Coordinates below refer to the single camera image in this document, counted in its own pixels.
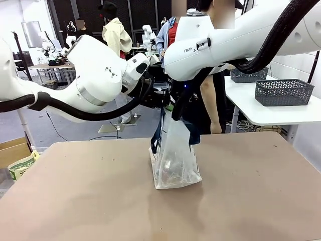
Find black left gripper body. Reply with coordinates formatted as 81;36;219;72
145;87;172;109

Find brown cardboard box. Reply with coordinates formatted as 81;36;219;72
0;137;34;169

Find black sleeved arm cable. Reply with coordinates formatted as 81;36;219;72
172;0;321;122
0;74;155;122

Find white side table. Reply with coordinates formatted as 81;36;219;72
224;74;321;134

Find person in cream jacket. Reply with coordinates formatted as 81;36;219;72
97;1;133;124

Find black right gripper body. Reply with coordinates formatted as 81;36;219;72
174;80;199;107

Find clear shopping bag blue handles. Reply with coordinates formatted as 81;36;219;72
149;107;203;190

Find white cable bundle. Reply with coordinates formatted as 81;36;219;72
235;119;259;132

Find brown background work table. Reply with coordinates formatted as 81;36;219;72
27;61;76;85

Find green printed white box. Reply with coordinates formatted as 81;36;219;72
8;150;41;181

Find large grey plastic basket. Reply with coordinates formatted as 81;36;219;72
254;79;315;107

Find black sleeved right arm cable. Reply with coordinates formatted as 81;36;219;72
172;0;321;122

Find person in blue shirt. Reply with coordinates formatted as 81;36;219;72
155;16;180;61

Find white tripod pole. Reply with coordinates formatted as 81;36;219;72
11;31;36;153

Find person in black top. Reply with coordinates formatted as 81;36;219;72
74;19;87;39

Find person in black clothes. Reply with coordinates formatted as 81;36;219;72
175;0;245;135

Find black sleeved left arm cable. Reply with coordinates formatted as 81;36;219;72
0;74;155;122

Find person's right forearm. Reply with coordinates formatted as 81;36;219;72
200;74;223;126

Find person's right hand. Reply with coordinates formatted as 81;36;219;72
210;121;223;135

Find grey wall panel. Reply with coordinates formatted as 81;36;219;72
21;21;42;49

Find small grey plastic basket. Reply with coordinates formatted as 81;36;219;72
230;67;270;84

